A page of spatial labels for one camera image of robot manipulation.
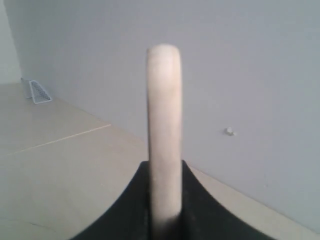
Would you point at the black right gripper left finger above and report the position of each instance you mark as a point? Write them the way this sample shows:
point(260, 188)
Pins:
point(128, 217)

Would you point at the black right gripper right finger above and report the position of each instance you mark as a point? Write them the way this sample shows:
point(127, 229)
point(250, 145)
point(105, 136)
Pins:
point(204, 218)

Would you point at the white wide paint brush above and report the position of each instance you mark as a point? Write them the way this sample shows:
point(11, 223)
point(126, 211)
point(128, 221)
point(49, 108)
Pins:
point(164, 119)

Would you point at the white wire mesh basket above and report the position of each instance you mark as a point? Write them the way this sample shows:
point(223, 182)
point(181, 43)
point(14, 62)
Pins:
point(33, 90)

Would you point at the small white wall blob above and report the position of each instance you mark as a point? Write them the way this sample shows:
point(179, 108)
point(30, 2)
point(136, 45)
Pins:
point(230, 132)

